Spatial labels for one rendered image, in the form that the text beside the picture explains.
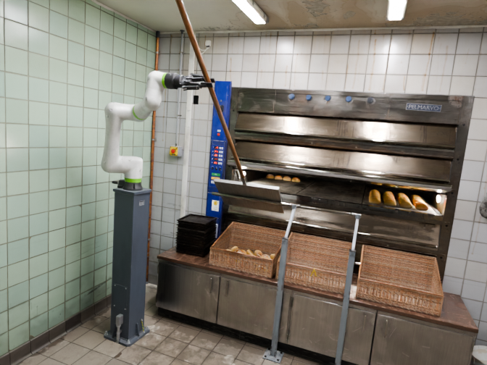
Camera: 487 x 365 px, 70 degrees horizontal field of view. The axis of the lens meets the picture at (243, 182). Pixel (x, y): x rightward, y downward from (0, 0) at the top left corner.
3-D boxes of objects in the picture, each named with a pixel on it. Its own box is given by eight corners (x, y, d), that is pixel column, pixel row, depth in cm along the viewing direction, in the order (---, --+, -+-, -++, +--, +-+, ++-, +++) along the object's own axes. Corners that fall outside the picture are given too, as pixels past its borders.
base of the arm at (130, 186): (106, 186, 269) (106, 179, 268) (120, 185, 282) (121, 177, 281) (133, 191, 259) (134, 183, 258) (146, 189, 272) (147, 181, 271)
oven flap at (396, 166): (232, 158, 329) (237, 139, 333) (448, 183, 269) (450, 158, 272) (231, 157, 325) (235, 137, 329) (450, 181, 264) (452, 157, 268)
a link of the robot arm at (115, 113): (99, 167, 263) (103, 98, 240) (122, 168, 271) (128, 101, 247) (101, 176, 253) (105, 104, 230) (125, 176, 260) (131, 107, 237)
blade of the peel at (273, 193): (278, 190, 268) (279, 187, 269) (213, 181, 286) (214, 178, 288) (284, 213, 296) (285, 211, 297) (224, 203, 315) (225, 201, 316)
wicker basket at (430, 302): (357, 274, 299) (361, 243, 295) (431, 290, 280) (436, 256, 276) (354, 298, 254) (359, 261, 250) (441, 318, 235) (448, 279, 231)
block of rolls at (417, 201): (369, 193, 362) (369, 188, 361) (420, 200, 346) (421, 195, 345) (368, 203, 305) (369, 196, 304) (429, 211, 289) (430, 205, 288)
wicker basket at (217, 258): (230, 248, 339) (232, 220, 335) (286, 260, 320) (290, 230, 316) (207, 264, 294) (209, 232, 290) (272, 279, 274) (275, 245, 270)
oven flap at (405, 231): (228, 213, 337) (232, 192, 340) (437, 248, 277) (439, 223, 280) (227, 212, 333) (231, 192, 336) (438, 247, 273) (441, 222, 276)
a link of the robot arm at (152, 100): (135, 99, 235) (152, 103, 240) (132, 116, 234) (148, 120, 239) (146, 87, 203) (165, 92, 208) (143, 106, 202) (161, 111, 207)
